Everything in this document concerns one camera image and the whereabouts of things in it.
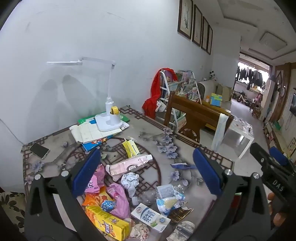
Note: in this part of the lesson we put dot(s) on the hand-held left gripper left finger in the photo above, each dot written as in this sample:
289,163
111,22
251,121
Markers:
86,171

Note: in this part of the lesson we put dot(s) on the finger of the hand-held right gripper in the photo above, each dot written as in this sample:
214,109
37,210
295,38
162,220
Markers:
278,156
259,153

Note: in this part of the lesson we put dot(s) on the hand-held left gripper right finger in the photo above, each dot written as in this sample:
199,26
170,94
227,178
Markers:
207,172

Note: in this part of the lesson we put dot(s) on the pink milk carton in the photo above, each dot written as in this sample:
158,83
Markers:
124,165

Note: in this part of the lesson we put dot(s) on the person's right hand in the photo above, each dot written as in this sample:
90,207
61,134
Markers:
277,219

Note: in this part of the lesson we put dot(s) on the framed puzzle picture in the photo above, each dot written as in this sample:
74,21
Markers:
291,147

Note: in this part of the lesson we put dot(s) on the television cabinet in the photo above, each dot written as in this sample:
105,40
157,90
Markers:
275,139

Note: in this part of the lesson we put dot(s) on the white coffee table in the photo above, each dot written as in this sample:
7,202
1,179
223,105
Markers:
240,134

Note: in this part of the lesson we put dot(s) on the blue picture book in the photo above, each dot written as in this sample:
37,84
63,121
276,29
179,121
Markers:
92,144

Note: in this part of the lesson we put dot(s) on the orange snack packet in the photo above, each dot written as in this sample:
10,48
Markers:
92,200

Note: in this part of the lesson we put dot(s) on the white printed cloth strip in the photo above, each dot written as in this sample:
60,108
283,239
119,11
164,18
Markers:
219,132

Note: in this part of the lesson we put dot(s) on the pink plastic wrapper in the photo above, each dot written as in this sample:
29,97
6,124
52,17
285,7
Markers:
119,199

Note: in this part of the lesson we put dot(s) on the crumpled white paper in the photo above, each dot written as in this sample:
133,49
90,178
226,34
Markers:
129,179

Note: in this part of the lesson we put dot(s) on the small wooden chair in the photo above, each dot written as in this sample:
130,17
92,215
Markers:
255,106

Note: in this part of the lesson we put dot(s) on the blue white wrapper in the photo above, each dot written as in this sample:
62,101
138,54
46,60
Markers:
168,204

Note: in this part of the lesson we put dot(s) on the green book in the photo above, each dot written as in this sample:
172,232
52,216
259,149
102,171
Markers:
84,120

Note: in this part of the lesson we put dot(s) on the brown packet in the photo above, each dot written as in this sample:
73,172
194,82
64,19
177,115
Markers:
179,215

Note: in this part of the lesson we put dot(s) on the yellow cardboard box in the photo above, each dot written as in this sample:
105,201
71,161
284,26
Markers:
104,220

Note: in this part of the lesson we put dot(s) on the smartphone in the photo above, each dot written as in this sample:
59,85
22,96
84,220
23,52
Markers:
39,150

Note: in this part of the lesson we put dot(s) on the white desk lamp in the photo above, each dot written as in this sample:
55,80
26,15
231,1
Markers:
108,120

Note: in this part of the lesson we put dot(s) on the balance bike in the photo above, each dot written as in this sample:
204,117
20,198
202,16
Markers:
242,97

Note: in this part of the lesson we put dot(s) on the wooden coffee table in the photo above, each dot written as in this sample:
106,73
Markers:
217,109

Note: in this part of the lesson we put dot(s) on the printed newspaper piece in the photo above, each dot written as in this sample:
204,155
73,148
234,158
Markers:
182,230

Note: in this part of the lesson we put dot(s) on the clear plastic bottle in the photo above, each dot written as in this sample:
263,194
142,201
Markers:
148,197

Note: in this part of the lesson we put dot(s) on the yellow tape roll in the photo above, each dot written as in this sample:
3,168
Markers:
114,109

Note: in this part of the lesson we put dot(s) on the colourful toy block box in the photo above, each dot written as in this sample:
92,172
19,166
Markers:
216,99

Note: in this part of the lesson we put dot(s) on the white milk carton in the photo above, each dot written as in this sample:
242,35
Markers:
145,214

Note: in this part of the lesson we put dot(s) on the row of hanging clothes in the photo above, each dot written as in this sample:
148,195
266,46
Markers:
249,76

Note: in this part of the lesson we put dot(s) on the crumpled floral tissue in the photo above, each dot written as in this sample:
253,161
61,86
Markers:
140,230

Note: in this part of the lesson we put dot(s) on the floral seat cushion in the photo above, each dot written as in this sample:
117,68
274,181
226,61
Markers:
11,208

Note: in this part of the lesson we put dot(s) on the grey covered sofa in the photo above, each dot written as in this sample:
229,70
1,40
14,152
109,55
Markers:
205,87

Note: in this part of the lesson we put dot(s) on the red cloth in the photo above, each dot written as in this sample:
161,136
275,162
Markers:
152,102

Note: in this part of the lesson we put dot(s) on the row of picture books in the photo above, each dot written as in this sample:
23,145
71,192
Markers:
182,85

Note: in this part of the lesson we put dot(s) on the black white plush toy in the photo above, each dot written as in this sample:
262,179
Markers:
212,75

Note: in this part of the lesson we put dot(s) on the white book rack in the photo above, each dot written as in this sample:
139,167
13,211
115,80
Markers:
162,88

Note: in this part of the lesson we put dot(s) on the square ceiling light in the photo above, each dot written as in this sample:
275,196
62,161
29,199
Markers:
272,40

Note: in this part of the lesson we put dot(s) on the wall television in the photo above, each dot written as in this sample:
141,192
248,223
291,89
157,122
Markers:
294,103

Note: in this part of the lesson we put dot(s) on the round wall clock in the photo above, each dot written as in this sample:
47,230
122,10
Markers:
283,90

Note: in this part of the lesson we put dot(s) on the framed wall picture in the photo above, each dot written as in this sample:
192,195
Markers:
197,25
185,18
204,33
209,39

